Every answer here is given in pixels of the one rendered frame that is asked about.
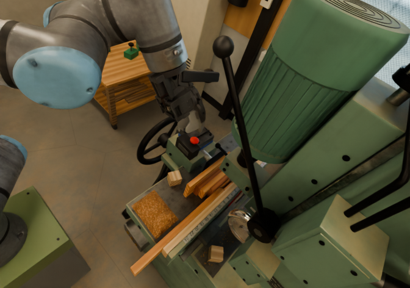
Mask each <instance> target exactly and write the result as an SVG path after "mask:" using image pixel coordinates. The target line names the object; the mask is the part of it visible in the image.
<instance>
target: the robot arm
mask: <svg viewBox="0 0 410 288"><path fill-rule="evenodd" d="M43 25H44V27H40V26H35V25H32V24H27V23H22V22H19V21H14V20H0V85H5V86H7V87H10V88H15V89H19V90H20V91H21V92H22V93H23V94H24V95H25V96H27V97H28V98H29V99H31V100H33V101H34V102H36V103H38V104H42V105H44V106H47V107H50V108H54V109H75V108H78V107H81V106H83V105H85V104H87V103H88V102H89V101H91V100H92V98H93V97H94V95H95V93H96V91H97V89H98V88H99V86H100V84H101V79H102V73H103V69H104V65H105V62H106V59H107V56H108V53H109V49H110V47H112V46H116V45H119V44H122V43H126V42H128V41H133V40H136V42H137V44H138V46H139V48H140V51H141V53H142V56H143V58H144V60H145V62H146V64H147V66H148V69H149V70H150V71H152V72H153V73H151V74H149V75H148V78H149V80H150V82H151V84H152V86H153V89H154V91H155V92H156V96H155V98H156V101H157V103H158V105H159V107H160V109H161V111H162V113H165V114H166V115H168V116H169V117H171V118H172V119H174V120H176V121H177V122H178V128H184V127H186V128H185V131H186V133H190V132H192V131H195V130H197V132H199V133H201V132H202V130H203V127H204V122H205V120H206V110H205V108H204V105H203V102H202V99H201V97H200V94H199V92H198V90H197V89H196V88H195V86H193V83H192V82H205V83H211V82H218V81H219V77H220V73H219V72H215V71H214V70H212V69H210V68H207V69H205V70H191V69H186V68H187V64H186V62H185V61H186V60H187V59H188V54H187V50H186V48H185V44H184V41H183V37H182V35H181V31H180V28H179V25H178V21H177V19H176V15H175V12H174V9H173V5H172V3H171V0H67V1H60V2H57V3H55V4H53V5H52V6H50V7H48V8H47V9H46V10H45V12H44V14H43ZM159 101H160V102H159ZM26 159H27V150H26V148H25V147H24V146H23V145H22V144H21V143H20V142H19V141H17V140H15V139H13V138H11V137H8V136H6V135H0V268H1V267H2V266H4V265H6V263H8V262H9V261H11V260H12V259H13V258H14V257H15V256H16V255H17V254H18V252H19V251H20V249H21V248H22V247H23V245H24V243H25V241H26V237H27V225H26V222H25V221H24V220H23V219H22V218H21V217H20V216H18V215H17V214H13V213H10V212H3V209H4V207H5V205H6V203H7V200H8V198H9V196H10V194H11V192H12V190H13V188H14V186H15V184H16V182H17V180H18V177H19V175H20V173H21V171H22V169H23V167H24V166H25V163H26Z"/></svg>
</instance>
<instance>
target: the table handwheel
mask: <svg viewBox="0 0 410 288"><path fill-rule="evenodd" d="M173 122H174V124H173V126H172V127H171V129H170V130H169V132H168V133H167V132H165V133H163V134H161V135H160V136H159V137H158V139H157V142H158V143H156V144H155V145H153V146H151V147H150V148H148V149H145V148H146V146H147V144H148V143H149V141H150V140H151V139H152V138H153V137H154V136H155V135H156V134H157V133H158V132H159V131H160V130H161V129H163V128H164V127H165V126H167V125H169V124H171V123H173ZM177 125H178V122H177V121H176V120H174V119H172V118H171V117H167V118H165V119H163V120H162V121H160V122H159V123H158V124H156V125H155V126H154V127H153V128H151V129H150V130H149V131H148V133H147V134H146V135H145V136H144V138H143V139H142V141H141V142H140V144H139V146H138V148H137V160H138V161H139V162H140V163H141V164H143V165H151V164H155V163H158V162H160V161H161V155H163V154H164V153H166V152H164V153H162V154H161V155H159V156H157V157H154V158H152V159H145V158H144V155H145V154H147V153H148V152H150V151H152V150H153V149H155V148H157V147H159V146H162V147H163V148H167V142H168V139H169V138H170V137H171V135H172V133H173V131H174V129H175V128H176V126H177Z"/></svg>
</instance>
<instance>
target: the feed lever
mask: <svg viewBox="0 0 410 288"><path fill-rule="evenodd" d="M212 49H213V52H214V54H215V55H216V56H217V57H218V58H220V59H222V63H223V68H224V71H225V76H226V80H227V84H228V88H229V94H230V97H231V101H232V106H233V109H234V115H235V118H236V122H237V127H238V130H239V136H240V140H241V143H242V148H243V153H244V156H245V161H246V165H247V169H248V174H249V177H250V182H251V186H252V190H253V195H254V200H255V203H256V207H257V211H256V212H255V213H254V214H253V216H252V217H251V218H250V219H249V220H248V221H247V227H248V230H249V232H250V233H251V235H252V236H253V237H254V238H255V239H257V240H258V241H260V242H262V243H271V245H272V246H273V244H274V243H275V242H276V238H275V235H276V233H277V232H278V231H279V229H280V227H281V221H280V219H279V217H278V216H277V215H276V214H275V213H274V212H273V211H272V210H270V209H268V208H266V207H263V205H262V200H261V194H260V191H259V186H258V182H257V177H256V172H255V169H254V164H253V158H252V155H251V150H250V144H249V141H248V136H247V133H246V127H245V122H244V119H243V113H242V108H241V105H240V100H239V95H238V91H237V86H236V81H235V78H234V73H233V69H232V64H231V59H230V56H231V54H232V53H233V51H234V42H233V40H232V39H231V38H230V37H229V36H226V35H222V36H219V37H217V38H216V39H215V41H214V43H213V46H212Z"/></svg>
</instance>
